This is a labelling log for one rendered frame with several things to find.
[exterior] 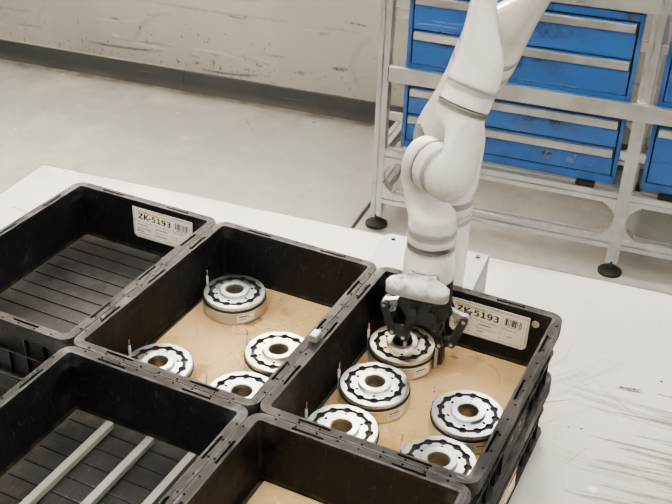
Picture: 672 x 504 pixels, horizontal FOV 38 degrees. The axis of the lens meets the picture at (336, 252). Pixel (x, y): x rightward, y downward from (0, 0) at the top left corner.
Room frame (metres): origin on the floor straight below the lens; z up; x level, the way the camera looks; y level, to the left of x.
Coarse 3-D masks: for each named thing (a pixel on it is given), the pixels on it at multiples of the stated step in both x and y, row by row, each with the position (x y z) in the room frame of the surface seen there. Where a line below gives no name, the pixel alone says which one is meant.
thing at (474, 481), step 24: (360, 288) 1.26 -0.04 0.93; (456, 288) 1.27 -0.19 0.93; (528, 312) 1.22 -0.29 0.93; (552, 312) 1.21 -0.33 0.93; (552, 336) 1.15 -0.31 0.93; (288, 384) 1.03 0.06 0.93; (528, 384) 1.04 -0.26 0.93; (264, 408) 0.98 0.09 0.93; (336, 432) 0.93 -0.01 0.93; (504, 432) 0.94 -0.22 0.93; (408, 456) 0.89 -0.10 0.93; (480, 456) 0.90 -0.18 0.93; (456, 480) 0.86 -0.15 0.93; (480, 480) 0.86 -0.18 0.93
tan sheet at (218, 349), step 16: (272, 304) 1.36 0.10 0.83; (288, 304) 1.36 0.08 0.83; (304, 304) 1.36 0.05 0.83; (192, 320) 1.30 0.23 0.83; (208, 320) 1.31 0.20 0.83; (256, 320) 1.31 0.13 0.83; (272, 320) 1.31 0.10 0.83; (288, 320) 1.31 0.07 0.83; (304, 320) 1.31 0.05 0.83; (176, 336) 1.26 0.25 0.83; (192, 336) 1.26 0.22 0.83; (208, 336) 1.26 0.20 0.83; (224, 336) 1.26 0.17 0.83; (240, 336) 1.26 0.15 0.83; (256, 336) 1.27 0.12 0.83; (304, 336) 1.27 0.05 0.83; (192, 352) 1.22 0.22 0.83; (208, 352) 1.22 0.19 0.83; (224, 352) 1.22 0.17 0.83; (240, 352) 1.22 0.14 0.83; (208, 368) 1.18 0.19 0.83; (224, 368) 1.18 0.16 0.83; (240, 368) 1.18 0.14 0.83; (208, 384) 1.14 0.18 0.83
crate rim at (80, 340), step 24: (288, 240) 1.40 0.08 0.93; (168, 264) 1.31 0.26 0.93; (360, 264) 1.33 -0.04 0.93; (144, 288) 1.24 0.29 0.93; (120, 312) 1.19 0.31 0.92; (336, 312) 1.20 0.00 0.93; (120, 360) 1.07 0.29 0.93; (288, 360) 1.08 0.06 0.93; (192, 384) 1.02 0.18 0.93; (264, 384) 1.02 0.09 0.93
